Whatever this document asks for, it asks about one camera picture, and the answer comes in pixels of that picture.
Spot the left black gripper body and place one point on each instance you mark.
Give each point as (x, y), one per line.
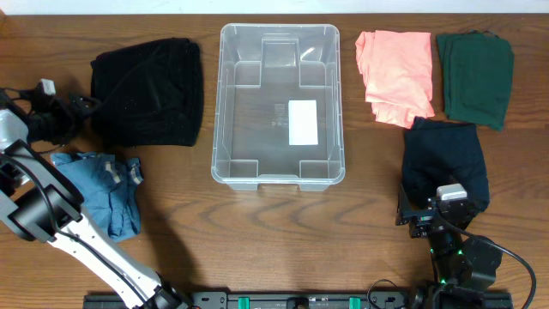
(73, 111)

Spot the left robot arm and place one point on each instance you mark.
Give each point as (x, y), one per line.
(39, 203)

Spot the black velvet garment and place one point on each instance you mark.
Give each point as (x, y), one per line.
(150, 94)

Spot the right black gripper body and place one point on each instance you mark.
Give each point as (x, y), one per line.
(424, 220)

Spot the dark green garment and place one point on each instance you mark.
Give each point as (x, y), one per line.
(477, 72)

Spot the coral pink folded shirt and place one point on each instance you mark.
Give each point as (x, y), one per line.
(396, 69)

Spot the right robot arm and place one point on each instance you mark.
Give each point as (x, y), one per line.
(468, 263)

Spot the blue shirt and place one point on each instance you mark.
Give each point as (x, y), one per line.
(108, 187)

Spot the white label in bin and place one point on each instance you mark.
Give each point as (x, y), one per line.
(302, 122)

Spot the clear plastic storage bin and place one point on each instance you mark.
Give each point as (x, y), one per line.
(261, 68)

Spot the navy folded garment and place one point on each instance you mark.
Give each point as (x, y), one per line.
(441, 153)

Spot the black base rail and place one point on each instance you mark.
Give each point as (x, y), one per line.
(376, 299)

